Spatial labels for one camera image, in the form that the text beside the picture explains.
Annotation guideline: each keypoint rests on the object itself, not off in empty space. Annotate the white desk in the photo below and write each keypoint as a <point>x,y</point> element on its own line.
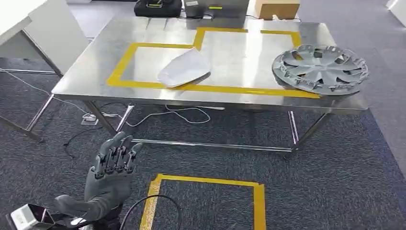
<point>47,31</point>

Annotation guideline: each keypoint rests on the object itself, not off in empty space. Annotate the white furniture corner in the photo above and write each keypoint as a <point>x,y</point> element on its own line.
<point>398,6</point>

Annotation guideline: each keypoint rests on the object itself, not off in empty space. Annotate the stainless steel table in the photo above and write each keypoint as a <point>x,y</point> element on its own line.
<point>241,54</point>

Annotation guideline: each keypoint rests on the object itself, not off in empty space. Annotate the brown cardboard box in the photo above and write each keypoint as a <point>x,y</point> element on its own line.
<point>277,9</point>

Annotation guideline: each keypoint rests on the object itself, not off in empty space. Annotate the black equipment case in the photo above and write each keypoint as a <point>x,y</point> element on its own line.
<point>158,9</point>

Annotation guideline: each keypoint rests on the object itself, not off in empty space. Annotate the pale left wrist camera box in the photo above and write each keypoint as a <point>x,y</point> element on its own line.
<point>28,217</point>

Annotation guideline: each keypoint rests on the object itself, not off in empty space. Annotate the floor power socket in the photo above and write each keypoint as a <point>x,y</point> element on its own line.
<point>89,119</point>

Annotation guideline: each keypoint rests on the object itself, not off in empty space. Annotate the grey plastic wheel cover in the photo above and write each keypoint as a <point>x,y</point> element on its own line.
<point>280,80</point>
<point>317,71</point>

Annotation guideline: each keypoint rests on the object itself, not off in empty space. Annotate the grey equipment box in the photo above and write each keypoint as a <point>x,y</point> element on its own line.
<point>222,12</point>

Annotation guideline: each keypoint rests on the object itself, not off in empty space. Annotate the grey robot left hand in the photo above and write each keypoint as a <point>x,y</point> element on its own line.
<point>108,187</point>

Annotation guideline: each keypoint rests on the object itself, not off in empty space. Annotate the white plastic shell part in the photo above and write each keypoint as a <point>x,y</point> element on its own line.
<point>185,68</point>

